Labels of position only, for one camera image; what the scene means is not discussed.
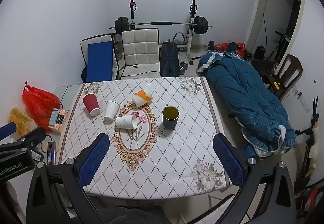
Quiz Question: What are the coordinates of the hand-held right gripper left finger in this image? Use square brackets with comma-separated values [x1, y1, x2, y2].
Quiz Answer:
[26, 133, 110, 224]

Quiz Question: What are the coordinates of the brown wooden chair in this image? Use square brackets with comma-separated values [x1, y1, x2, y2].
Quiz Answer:
[263, 54, 303, 99]

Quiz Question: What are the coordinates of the red paper cup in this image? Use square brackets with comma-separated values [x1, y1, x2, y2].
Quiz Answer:
[83, 93, 101, 117]

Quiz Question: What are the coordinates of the smartphone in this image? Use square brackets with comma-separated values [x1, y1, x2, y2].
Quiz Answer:
[49, 110, 59, 126]

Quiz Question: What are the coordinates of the black speaker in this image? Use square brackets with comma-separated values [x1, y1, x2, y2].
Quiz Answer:
[254, 46, 266, 60]

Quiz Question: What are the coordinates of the yellow plastic bag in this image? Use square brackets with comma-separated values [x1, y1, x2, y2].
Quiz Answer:
[9, 106, 34, 138]

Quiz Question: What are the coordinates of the red plastic bag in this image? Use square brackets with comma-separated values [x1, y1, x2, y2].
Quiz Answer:
[22, 81, 61, 131]

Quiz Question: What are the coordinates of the white barbell rack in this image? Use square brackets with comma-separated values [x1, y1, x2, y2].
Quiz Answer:
[128, 0, 201, 65]

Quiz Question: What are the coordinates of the white padded chair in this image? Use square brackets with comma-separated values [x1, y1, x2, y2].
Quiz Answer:
[80, 33, 120, 81]
[119, 28, 161, 79]

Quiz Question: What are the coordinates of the orange patterned box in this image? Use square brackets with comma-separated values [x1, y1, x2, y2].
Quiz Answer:
[49, 109, 69, 134]

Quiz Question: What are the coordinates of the barbell with black plates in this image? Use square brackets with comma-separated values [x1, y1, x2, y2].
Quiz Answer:
[109, 17, 213, 35]

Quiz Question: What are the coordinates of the floral diamond pattern tablecloth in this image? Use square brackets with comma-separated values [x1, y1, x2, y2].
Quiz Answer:
[58, 77, 232, 200]

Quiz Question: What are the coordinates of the blue quilted blanket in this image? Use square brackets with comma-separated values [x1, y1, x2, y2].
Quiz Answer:
[197, 51, 296, 158]

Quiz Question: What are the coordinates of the metal dumbbell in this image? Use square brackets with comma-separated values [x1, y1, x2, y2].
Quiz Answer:
[179, 61, 193, 75]

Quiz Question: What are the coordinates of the dark metal cup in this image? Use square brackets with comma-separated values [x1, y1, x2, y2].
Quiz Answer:
[162, 106, 180, 129]

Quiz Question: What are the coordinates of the black padded bench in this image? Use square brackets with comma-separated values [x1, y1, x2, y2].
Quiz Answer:
[160, 41, 180, 78]

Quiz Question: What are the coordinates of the white door frame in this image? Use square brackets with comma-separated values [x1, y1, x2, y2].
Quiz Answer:
[245, 0, 307, 63]

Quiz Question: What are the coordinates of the person's dark clothing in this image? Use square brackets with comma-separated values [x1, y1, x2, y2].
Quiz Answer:
[97, 204, 173, 224]

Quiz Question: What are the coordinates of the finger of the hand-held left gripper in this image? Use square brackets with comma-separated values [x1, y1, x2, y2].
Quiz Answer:
[0, 127, 47, 154]
[0, 123, 17, 141]

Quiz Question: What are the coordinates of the blue flat board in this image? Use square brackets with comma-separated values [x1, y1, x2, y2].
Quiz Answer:
[85, 41, 113, 83]

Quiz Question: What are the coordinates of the orange and white paper cup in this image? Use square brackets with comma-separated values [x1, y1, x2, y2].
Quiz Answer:
[132, 89, 153, 107]

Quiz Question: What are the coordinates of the black tripod stand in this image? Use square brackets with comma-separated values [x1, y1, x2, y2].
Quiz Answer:
[294, 97, 320, 189]

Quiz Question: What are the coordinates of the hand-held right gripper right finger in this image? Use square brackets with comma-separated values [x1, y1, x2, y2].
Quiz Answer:
[202, 134, 297, 224]

